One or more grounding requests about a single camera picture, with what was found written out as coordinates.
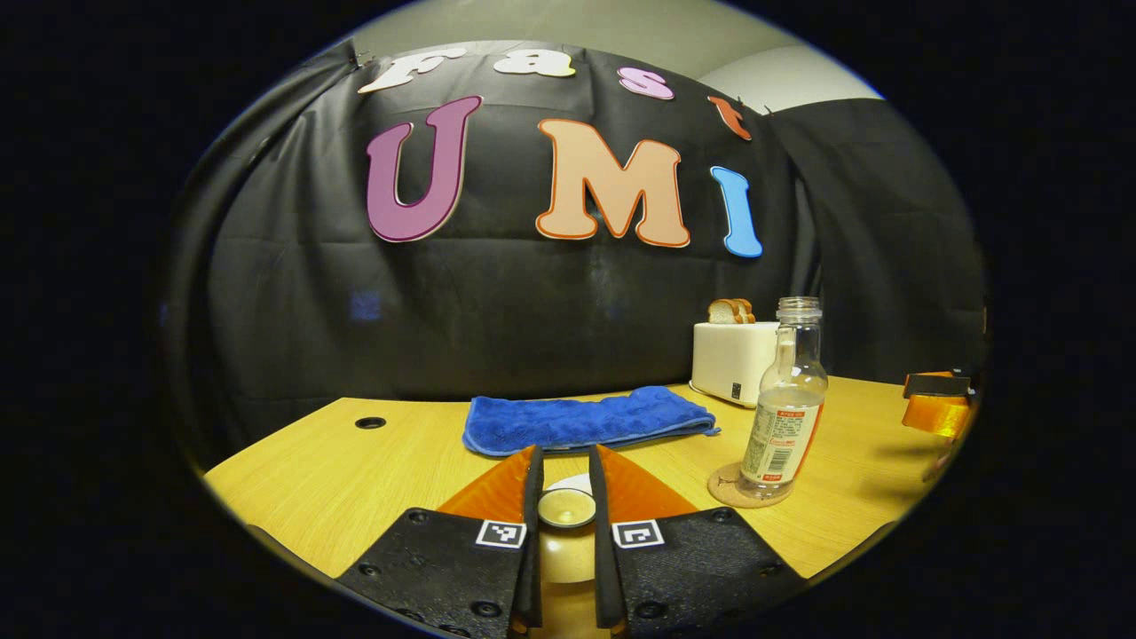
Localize blue towel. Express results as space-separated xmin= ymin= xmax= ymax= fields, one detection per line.
xmin=462 ymin=385 xmax=721 ymax=458

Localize round cork coaster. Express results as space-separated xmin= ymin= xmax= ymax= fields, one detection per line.
xmin=707 ymin=461 xmax=793 ymax=509

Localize cream teacup lid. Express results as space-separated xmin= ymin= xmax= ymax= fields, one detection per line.
xmin=536 ymin=473 xmax=599 ymax=585

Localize white toaster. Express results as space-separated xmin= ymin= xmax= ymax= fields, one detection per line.
xmin=690 ymin=321 xmax=782 ymax=409

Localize black backdrop cloth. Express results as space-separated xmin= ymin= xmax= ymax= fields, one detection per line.
xmin=164 ymin=40 xmax=988 ymax=462

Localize clear water bottle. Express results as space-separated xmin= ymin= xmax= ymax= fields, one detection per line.
xmin=738 ymin=296 xmax=829 ymax=500

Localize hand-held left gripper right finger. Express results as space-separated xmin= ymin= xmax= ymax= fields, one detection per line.
xmin=588 ymin=444 xmax=804 ymax=639

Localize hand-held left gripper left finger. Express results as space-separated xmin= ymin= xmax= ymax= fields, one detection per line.
xmin=335 ymin=444 xmax=544 ymax=639

